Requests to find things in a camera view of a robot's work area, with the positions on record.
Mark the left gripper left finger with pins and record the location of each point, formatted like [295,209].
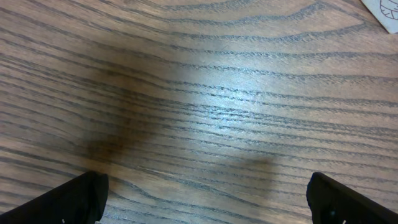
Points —
[80,200]

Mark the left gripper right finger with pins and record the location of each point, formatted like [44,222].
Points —
[334,203]

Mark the plain wooden block left-middle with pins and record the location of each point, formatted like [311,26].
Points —
[385,11]

